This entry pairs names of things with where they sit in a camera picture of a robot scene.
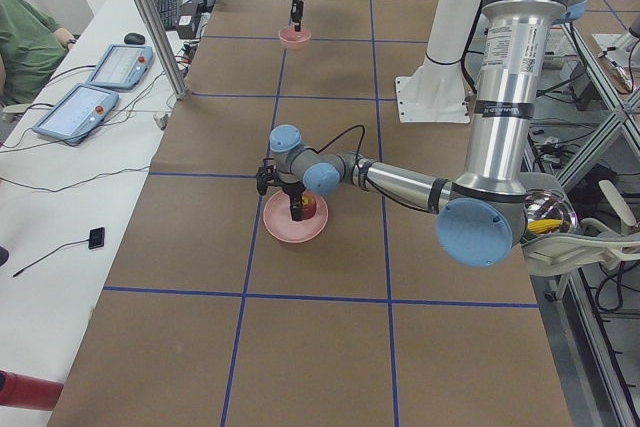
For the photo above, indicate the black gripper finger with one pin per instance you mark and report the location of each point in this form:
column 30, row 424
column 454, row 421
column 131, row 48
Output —
column 296, row 14
column 296, row 207

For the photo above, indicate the red yellow apple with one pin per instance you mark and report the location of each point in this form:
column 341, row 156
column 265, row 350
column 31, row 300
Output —
column 308, row 206

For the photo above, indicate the pink plate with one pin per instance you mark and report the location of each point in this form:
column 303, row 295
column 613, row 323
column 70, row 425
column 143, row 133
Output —
column 278, row 222

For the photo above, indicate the pink bowl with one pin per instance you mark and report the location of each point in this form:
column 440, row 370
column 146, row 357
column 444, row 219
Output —
column 292, row 39

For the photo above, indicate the small black box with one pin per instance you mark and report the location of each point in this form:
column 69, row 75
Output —
column 187, row 26

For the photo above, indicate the black keyboard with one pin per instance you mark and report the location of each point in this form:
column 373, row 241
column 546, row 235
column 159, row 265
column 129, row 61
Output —
column 168, row 11

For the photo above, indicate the brown paper table cover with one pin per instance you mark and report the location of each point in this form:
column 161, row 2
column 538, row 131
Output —
column 206, row 320

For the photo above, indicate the black computer mouse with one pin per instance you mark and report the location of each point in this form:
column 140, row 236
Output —
column 133, row 38

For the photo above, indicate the far blue teach pendant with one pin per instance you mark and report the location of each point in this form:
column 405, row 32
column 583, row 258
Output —
column 122, row 67

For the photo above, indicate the blue teach pendant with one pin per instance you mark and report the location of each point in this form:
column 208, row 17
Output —
column 77, row 114
column 122, row 67

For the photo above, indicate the small black square sensor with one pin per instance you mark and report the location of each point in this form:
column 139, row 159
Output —
column 96, row 238

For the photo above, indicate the near blue teach pendant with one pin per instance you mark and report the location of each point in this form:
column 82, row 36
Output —
column 77, row 114

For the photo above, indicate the person in green shirt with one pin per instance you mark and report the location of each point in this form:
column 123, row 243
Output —
column 33, row 45

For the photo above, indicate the white office chair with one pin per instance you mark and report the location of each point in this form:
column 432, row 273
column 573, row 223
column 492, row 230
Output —
column 554, row 254

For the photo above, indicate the red cylinder object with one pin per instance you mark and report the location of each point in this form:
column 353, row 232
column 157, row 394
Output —
column 21, row 391

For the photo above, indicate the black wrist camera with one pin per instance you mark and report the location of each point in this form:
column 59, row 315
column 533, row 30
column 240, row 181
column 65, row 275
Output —
column 266, row 176

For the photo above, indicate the aluminium frame post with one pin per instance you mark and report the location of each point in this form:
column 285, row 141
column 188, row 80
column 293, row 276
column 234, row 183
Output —
column 152, row 22

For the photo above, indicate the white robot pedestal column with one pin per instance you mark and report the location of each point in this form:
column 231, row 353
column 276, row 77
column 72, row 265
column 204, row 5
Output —
column 436, row 92

